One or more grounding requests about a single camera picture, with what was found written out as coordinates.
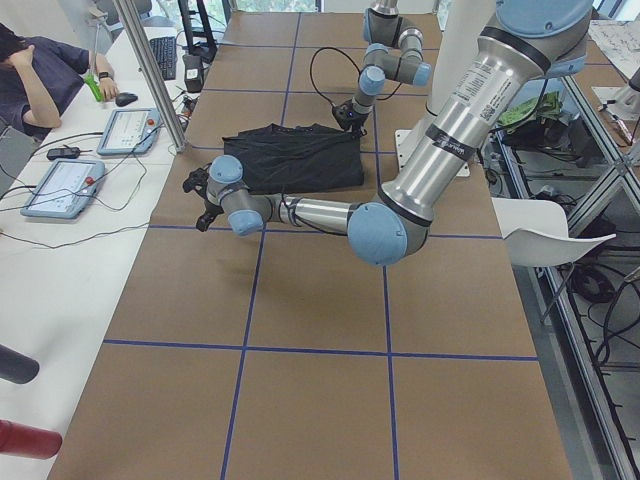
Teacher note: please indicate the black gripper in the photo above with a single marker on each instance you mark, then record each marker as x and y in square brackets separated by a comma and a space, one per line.
[205, 218]
[356, 121]

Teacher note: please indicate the black printed t-shirt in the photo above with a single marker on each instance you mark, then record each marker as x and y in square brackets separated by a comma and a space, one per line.
[303, 159]

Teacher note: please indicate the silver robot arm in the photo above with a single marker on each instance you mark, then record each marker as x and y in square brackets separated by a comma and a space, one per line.
[488, 54]
[394, 53]

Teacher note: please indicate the far teach pendant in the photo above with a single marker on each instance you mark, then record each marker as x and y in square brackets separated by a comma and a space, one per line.
[129, 130]

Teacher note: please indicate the teach pendant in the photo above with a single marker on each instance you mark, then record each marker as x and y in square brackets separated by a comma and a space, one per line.
[129, 130]
[65, 190]

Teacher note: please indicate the black computer mouse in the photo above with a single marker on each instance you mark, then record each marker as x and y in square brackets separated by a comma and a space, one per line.
[125, 98]

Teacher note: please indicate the black handheld device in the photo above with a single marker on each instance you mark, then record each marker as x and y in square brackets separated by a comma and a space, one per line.
[63, 153]

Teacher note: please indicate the near teach pendant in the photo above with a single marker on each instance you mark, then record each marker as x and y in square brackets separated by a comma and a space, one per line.
[65, 190]

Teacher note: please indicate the black keyboard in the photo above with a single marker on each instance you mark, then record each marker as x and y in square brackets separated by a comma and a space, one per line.
[165, 54]

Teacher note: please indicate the green cloth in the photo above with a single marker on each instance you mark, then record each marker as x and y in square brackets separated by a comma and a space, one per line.
[550, 106]

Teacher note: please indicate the seated person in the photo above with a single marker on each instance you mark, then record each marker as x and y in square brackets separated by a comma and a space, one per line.
[40, 77]

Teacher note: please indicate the white plastic chair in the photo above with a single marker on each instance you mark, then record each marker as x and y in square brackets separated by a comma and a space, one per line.
[536, 233]

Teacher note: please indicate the black water bottle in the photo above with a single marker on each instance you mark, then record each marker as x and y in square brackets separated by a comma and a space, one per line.
[16, 367]

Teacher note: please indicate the red water bottle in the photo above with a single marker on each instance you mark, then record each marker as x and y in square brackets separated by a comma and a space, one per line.
[27, 441]

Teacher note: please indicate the aluminium frame post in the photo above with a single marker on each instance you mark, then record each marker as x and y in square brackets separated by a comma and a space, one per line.
[129, 17]

